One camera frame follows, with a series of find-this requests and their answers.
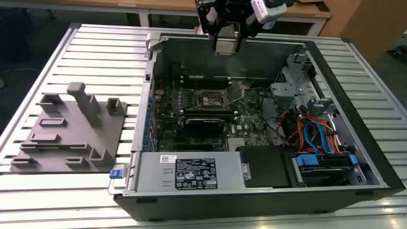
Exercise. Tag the pale blue plastic panel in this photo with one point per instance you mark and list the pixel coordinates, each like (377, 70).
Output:
(270, 25)

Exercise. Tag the RAM stick white label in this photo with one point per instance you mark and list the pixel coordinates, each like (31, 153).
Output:
(195, 76)

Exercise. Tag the green motherboard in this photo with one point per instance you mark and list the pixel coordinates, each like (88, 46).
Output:
(251, 119)

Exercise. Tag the hard disk in blue carrier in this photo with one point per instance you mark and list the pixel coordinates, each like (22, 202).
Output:
(307, 161)

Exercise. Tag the grey parts rack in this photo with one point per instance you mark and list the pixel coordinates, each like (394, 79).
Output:
(63, 148)

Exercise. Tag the black graphics card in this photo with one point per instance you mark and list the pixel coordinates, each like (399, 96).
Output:
(203, 127)

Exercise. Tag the wooden desk white frame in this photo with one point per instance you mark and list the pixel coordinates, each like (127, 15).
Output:
(318, 12)
(79, 2)

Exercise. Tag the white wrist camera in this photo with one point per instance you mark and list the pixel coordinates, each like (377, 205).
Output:
(270, 9)

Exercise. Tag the wooden cabinet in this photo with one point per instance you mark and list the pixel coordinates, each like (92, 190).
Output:
(366, 23)

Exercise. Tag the silver chipset heatsink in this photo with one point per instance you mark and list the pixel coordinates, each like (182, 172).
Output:
(237, 142)

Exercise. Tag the CPU silver plate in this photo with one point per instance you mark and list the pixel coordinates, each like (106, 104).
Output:
(226, 46)

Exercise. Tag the CPU socket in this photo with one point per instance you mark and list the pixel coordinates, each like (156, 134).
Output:
(211, 99)

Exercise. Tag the black expansion slot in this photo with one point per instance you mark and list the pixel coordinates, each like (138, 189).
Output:
(197, 147)

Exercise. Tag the metal drive cage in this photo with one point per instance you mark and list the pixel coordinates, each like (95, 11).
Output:
(286, 90)

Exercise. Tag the blue case latch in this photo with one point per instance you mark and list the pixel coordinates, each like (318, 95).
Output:
(115, 174)

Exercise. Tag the silver power supply unit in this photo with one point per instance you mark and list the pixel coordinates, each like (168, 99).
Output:
(152, 171)

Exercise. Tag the grey case corner bracket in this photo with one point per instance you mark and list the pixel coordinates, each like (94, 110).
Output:
(152, 43)

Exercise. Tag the black RAM stick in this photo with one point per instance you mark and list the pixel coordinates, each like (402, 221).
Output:
(207, 117)
(207, 111)

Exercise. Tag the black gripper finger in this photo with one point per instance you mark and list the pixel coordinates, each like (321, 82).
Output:
(217, 43)
(238, 45)

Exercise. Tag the black PC case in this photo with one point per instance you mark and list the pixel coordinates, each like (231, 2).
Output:
(222, 205)

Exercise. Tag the black drive bay box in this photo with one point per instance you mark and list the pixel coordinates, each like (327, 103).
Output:
(267, 167)

